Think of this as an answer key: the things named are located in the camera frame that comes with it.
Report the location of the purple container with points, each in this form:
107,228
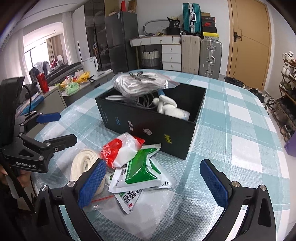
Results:
291,147

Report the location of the white plush toy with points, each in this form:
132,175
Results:
171,111

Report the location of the red bottle on fridge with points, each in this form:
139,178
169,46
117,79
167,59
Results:
123,6

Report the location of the shoe rack with shoes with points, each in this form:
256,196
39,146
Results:
286,97

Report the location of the green and white packet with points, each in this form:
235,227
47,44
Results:
138,171
129,200

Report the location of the teal checked tablecloth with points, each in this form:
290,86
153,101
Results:
231,143

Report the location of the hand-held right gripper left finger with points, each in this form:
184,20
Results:
92,180

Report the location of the red and white packet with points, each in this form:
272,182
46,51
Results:
124,148

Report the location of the grey side cabinet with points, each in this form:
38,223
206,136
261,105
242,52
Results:
55,99

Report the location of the person's left hand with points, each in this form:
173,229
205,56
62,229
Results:
24,179

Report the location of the yellow and black shoe box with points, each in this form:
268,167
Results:
211,36

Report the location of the black trash bag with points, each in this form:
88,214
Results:
234,82

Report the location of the yellow plastic bag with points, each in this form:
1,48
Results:
83,77

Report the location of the black cardboard box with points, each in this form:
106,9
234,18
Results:
148,129

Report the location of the red thermos bottle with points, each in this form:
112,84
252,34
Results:
43,83

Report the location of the chrome tube frame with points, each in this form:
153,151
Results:
148,23

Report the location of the grey refrigerator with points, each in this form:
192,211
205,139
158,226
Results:
121,41

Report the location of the clothes rack with clothes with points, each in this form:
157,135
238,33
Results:
44,66

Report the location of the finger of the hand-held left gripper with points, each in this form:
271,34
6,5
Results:
49,117
62,141

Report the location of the red and black shoe box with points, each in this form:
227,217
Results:
209,24

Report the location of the white dresser desk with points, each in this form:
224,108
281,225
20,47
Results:
171,55

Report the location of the dark glass cabinet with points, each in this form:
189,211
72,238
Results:
97,30

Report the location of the tan wooden door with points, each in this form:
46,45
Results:
252,46

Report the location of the beige suitcase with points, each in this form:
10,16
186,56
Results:
190,55

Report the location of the pile of shoes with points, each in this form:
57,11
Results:
261,98

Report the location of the woven basket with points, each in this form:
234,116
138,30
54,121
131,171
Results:
150,59

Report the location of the silver suitcase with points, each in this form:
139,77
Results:
210,60

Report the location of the blue sheet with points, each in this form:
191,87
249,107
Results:
32,103

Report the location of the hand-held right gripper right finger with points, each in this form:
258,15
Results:
214,183

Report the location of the black labelled box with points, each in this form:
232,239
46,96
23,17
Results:
175,23

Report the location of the brown cardboard box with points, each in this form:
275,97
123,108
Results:
132,5

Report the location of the white electric kettle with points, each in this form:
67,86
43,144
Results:
89,67

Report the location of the teal suitcase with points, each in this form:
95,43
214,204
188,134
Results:
192,18

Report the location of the cream webbing roll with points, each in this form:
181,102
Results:
83,160

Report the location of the brown shoe box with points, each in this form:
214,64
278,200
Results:
208,14

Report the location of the plain black shoe box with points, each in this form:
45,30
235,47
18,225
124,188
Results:
210,30

